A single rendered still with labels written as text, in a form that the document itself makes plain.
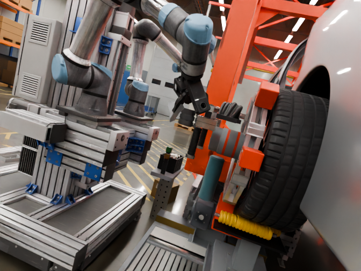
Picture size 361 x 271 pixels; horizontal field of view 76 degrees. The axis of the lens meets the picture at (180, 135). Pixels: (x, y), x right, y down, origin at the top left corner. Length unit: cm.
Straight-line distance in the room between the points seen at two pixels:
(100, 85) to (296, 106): 86
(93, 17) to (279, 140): 84
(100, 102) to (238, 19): 109
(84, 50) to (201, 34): 58
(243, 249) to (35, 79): 145
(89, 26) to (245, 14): 109
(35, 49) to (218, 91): 114
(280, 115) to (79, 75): 84
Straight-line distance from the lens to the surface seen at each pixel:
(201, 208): 157
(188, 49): 66
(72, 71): 110
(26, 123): 122
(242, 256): 137
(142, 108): 162
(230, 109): 103
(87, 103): 117
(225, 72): 168
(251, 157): 88
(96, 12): 104
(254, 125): 97
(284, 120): 97
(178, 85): 78
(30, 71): 160
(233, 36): 174
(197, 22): 64
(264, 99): 103
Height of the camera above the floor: 98
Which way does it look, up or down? 7 degrees down
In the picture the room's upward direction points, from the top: 16 degrees clockwise
